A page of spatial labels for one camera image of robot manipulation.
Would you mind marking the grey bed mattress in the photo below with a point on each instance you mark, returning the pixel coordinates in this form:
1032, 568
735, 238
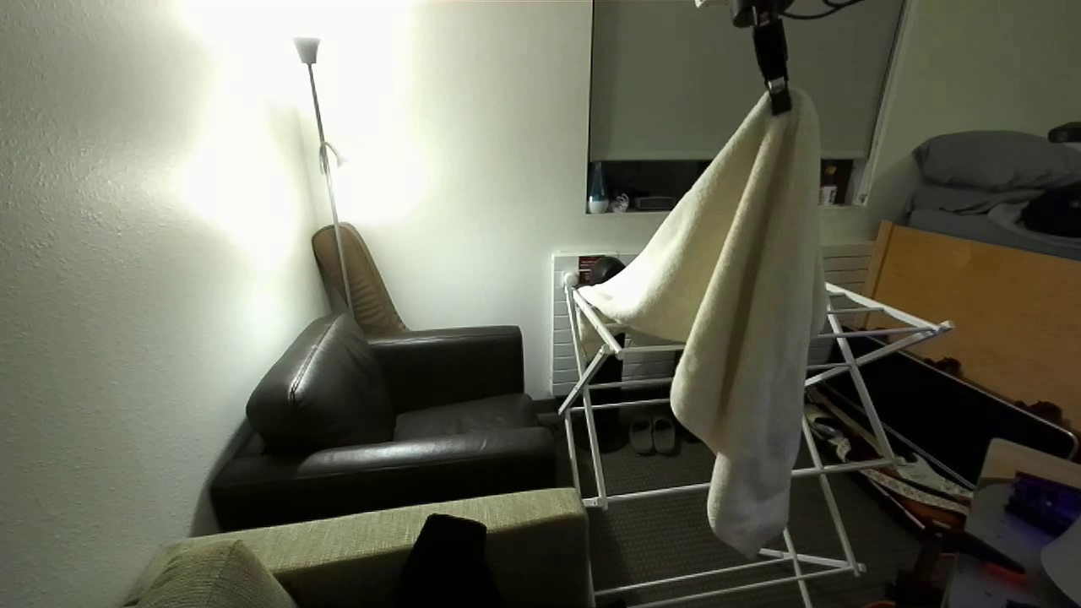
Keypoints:
957, 214

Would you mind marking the grey shoe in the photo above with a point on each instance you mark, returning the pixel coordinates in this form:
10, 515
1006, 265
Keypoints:
666, 434
641, 436

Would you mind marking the white terry towel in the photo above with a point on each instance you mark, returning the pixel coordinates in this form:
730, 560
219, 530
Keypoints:
755, 339

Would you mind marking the blue purple item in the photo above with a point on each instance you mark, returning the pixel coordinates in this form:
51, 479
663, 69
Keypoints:
1047, 506

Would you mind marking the white floor lamp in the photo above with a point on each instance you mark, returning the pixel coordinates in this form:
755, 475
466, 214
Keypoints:
317, 112

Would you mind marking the grey pillow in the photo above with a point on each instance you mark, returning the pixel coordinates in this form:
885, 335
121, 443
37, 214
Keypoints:
992, 160

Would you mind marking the white metal drying rack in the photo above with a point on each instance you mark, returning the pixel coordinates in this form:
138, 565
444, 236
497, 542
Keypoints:
581, 385

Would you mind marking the black leather armchair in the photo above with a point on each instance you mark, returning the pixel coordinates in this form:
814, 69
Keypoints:
337, 394

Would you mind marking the black flat panel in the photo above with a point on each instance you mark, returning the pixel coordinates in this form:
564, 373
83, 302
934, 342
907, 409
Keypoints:
966, 424

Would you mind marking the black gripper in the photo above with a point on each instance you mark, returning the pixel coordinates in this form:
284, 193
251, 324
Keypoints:
772, 46

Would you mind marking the white papers pile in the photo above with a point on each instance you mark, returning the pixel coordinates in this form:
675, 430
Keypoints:
916, 485

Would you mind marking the wall-mounted dark screen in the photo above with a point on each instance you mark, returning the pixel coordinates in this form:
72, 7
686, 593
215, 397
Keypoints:
663, 78

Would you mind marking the white rounded object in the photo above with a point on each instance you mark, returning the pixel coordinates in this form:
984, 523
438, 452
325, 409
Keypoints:
1066, 561

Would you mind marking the brown cardboard box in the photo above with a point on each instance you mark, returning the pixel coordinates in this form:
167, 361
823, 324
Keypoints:
1015, 457

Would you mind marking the orange wooden bed board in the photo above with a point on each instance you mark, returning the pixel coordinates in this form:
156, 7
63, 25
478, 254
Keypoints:
992, 317

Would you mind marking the olive green fabric couch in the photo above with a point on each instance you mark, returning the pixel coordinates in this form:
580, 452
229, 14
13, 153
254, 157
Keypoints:
337, 542

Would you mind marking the black rounded object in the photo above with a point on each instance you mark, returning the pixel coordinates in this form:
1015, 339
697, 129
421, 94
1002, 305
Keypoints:
600, 272

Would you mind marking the black item on bed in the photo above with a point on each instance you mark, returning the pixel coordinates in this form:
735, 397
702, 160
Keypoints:
1056, 210

